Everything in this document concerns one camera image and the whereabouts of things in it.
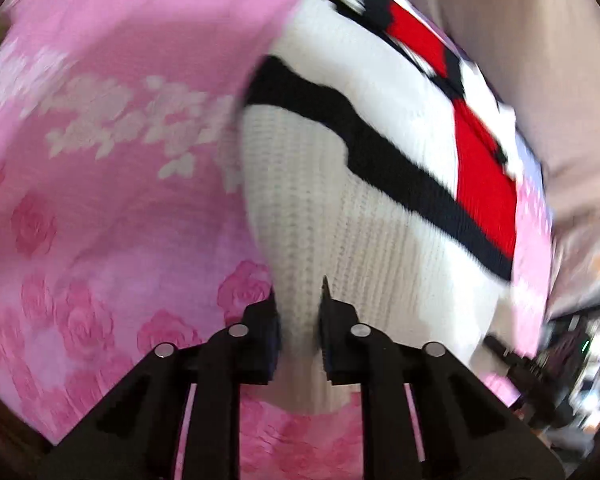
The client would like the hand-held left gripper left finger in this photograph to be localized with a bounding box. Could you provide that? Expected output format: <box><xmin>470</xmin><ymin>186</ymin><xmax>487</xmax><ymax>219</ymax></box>
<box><xmin>39</xmin><ymin>290</ymin><xmax>282</xmax><ymax>480</ymax></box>

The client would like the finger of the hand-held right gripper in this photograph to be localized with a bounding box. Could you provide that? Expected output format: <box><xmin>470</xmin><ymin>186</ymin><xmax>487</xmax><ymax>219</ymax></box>
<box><xmin>482</xmin><ymin>335</ymin><xmax>573</xmax><ymax>428</ymax></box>

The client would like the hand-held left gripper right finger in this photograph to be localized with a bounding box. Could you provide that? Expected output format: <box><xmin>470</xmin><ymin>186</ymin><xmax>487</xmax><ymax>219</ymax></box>
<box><xmin>318</xmin><ymin>276</ymin><xmax>566</xmax><ymax>480</ymax></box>

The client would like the pink floral bed sheet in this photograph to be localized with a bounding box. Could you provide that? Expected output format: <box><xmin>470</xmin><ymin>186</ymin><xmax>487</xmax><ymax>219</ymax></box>
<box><xmin>0</xmin><ymin>0</ymin><xmax>555</xmax><ymax>480</ymax></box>

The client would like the white black red knit sweater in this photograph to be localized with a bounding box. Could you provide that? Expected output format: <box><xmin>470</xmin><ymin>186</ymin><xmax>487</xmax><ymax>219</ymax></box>
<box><xmin>239</xmin><ymin>0</ymin><xmax>527</xmax><ymax>417</ymax></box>

